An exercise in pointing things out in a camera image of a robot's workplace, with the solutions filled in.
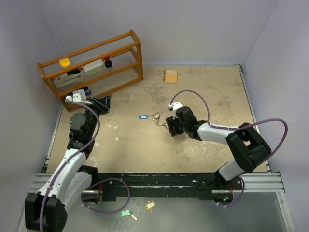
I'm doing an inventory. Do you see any blue stapler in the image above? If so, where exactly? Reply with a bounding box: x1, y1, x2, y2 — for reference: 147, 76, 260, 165
64, 87, 91, 100

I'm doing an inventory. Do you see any bunch of metal keys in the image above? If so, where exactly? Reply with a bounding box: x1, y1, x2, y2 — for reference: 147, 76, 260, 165
152, 114, 161, 125

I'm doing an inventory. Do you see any green key tag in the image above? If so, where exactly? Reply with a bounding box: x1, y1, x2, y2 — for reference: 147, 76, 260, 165
120, 210, 137, 221

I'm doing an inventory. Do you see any yellow key tag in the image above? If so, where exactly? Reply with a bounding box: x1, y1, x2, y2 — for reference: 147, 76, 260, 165
145, 201, 156, 210

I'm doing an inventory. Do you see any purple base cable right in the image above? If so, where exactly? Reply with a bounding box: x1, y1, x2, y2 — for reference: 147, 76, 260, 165
216, 177, 246, 208

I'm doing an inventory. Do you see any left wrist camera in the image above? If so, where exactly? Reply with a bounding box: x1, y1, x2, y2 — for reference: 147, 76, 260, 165
65, 89, 93, 105

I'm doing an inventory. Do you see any white box on shelf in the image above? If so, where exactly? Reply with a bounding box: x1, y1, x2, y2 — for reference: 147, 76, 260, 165
82, 59, 105, 75

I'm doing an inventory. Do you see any blue key tag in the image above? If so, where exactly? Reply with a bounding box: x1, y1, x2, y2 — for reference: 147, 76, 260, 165
139, 115, 148, 119

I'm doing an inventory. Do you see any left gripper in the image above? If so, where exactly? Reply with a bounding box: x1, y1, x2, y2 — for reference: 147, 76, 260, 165
81, 94, 111, 137

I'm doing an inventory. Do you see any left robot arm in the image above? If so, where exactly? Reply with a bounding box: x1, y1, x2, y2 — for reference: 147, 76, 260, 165
24, 94, 112, 232

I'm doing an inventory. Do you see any wooden shelf rack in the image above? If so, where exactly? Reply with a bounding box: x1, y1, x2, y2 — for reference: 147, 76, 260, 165
37, 30, 144, 112

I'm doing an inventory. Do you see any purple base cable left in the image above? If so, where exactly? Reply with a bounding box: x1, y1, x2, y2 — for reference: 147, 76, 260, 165
81, 178, 131, 214

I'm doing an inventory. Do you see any large metal keyring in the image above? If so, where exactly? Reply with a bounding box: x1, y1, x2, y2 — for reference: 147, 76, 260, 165
150, 112, 168, 128

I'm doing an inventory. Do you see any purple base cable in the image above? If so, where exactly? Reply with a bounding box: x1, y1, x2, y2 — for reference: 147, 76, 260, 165
81, 178, 131, 214
216, 177, 246, 208

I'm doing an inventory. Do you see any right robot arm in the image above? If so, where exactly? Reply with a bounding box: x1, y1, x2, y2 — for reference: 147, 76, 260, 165
166, 102, 271, 189

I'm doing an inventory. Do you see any white stapler on shelf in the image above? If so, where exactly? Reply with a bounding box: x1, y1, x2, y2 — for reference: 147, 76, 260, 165
53, 69, 85, 88

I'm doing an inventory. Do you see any brown spiral notebook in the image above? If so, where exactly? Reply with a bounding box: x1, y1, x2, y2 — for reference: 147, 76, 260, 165
163, 70, 178, 84

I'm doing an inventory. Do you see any yellow lidded container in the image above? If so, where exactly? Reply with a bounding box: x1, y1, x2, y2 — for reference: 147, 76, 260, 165
58, 58, 71, 69

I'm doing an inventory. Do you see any black base frame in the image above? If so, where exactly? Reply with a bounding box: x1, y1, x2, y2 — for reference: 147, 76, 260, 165
79, 165, 244, 202

